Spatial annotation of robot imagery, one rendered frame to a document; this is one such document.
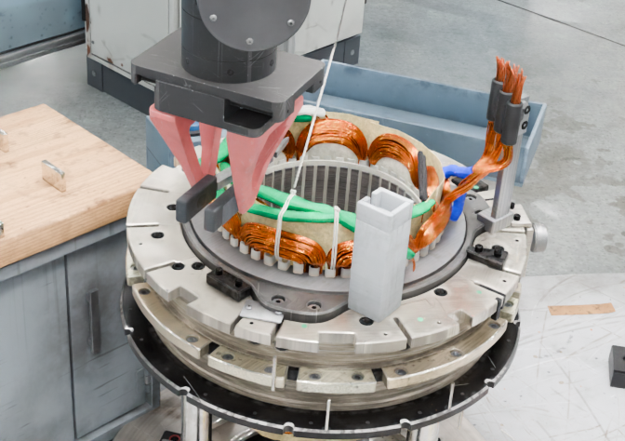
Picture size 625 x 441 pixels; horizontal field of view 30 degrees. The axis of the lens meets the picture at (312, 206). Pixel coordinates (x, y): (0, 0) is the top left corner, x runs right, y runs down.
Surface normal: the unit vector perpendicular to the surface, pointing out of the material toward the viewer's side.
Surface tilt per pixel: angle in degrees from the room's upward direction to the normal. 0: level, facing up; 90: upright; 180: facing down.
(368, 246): 90
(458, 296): 0
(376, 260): 90
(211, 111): 91
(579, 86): 0
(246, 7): 91
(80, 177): 0
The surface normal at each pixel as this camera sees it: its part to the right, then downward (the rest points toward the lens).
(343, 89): -0.33, 0.47
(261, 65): 0.68, 0.43
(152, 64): 0.06, -0.85
